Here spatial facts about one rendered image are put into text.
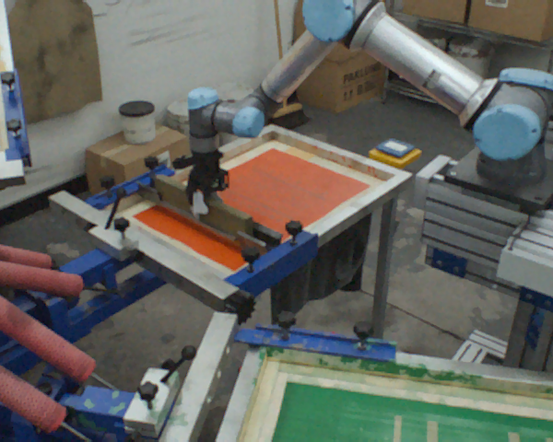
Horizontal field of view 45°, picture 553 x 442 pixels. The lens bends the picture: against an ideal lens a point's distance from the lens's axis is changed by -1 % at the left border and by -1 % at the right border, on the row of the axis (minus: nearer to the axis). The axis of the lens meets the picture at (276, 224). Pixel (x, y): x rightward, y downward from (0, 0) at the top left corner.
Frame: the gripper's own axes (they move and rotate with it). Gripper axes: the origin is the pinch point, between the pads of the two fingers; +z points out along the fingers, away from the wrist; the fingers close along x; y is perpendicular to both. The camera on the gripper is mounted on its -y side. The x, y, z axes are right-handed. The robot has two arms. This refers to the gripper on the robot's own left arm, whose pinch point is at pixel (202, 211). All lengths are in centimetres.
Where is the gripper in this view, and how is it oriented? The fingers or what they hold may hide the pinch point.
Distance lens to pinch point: 186.8
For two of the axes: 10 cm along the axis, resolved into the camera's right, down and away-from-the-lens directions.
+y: 7.5, 3.6, -5.5
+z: -0.1, 8.5, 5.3
